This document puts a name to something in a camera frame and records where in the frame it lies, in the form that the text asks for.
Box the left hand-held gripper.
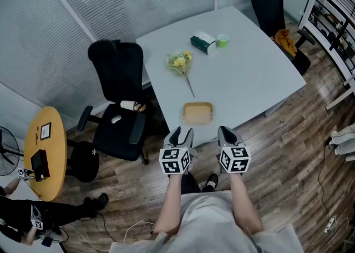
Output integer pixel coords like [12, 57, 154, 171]
[159, 126, 199, 176]

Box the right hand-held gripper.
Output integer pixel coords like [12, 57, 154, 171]
[217, 125, 252, 175]

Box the person's right forearm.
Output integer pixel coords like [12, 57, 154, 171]
[228, 173, 265, 234]

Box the person's left forearm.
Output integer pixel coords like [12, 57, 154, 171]
[153, 173, 184, 236]

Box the yellow rectangular tray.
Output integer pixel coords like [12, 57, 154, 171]
[181, 102, 215, 126]

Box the person's black trouser leg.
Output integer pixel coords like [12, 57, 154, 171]
[180, 172, 202, 196]

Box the person's black shoe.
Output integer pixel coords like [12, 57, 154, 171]
[201, 173, 220, 193]

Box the white paper roll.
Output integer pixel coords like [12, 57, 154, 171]
[119, 100, 141, 113]

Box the yellow artificial flower bouquet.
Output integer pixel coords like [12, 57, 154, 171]
[165, 50, 196, 99]

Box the black mesh office chair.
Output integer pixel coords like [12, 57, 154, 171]
[77, 39, 151, 166]

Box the person's grey shirt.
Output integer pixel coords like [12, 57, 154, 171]
[109, 190, 306, 253]

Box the green paper cup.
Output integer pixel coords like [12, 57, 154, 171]
[216, 33, 230, 48]

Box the green and white tissue box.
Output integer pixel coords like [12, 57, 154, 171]
[190, 31, 217, 56]

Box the black round stool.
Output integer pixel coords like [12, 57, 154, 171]
[65, 140, 100, 184]

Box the orange cloth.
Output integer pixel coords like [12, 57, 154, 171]
[273, 28, 298, 57]

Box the round yellow wooden table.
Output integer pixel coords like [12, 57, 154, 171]
[23, 105, 68, 203]

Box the black office chair with headrest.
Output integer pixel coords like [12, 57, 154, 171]
[250, 0, 317, 77]

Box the white power strip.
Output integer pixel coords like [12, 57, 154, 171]
[323, 216, 338, 234]

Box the black framed picture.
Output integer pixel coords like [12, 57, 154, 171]
[39, 122, 52, 141]

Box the black box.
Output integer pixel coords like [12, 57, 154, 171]
[30, 149, 52, 183]

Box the white metal shelf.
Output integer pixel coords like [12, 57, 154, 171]
[297, 0, 355, 112]

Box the black standing fan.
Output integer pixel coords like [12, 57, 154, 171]
[0, 126, 21, 177]

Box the thin black floor cable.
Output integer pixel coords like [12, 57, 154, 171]
[317, 135, 338, 219]

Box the white floor cable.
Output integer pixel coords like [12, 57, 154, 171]
[123, 220, 156, 245]

